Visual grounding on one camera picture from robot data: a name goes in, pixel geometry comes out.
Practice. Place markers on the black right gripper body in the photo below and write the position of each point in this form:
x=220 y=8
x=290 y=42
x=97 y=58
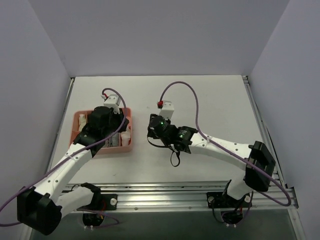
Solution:
x=152 y=131

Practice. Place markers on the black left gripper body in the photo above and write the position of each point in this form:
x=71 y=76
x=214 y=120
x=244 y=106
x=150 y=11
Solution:
x=119 y=120

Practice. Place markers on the white underwear with pink trim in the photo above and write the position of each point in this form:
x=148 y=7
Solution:
x=125 y=137

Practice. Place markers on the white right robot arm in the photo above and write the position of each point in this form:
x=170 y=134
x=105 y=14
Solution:
x=255 y=160

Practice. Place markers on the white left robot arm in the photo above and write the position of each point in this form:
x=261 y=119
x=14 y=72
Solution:
x=43 y=205

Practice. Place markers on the grey rolled cloth in tray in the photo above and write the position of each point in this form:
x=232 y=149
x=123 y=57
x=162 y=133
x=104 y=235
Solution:
x=114 y=141

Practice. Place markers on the white rolled cloth in tray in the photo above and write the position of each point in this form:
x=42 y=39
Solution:
x=82 y=120

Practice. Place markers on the pink plastic organizer tray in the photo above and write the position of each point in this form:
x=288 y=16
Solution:
x=104 y=150

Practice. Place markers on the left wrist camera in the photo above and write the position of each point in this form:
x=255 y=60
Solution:
x=111 y=101

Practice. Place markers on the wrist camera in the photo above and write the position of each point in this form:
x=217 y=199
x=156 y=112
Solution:
x=111 y=101
x=166 y=109

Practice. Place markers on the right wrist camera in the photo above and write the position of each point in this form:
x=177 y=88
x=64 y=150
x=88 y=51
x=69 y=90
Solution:
x=166 y=109

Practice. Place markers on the aluminium frame rail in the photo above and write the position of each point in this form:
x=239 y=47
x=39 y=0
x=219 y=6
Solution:
x=165 y=197

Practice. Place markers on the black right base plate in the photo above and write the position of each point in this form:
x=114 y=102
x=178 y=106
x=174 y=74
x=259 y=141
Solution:
x=220 y=200

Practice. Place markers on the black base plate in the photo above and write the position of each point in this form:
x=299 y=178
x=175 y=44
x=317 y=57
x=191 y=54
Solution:
x=110 y=201
x=220 y=200

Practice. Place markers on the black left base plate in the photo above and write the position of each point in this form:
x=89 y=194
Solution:
x=110 y=201

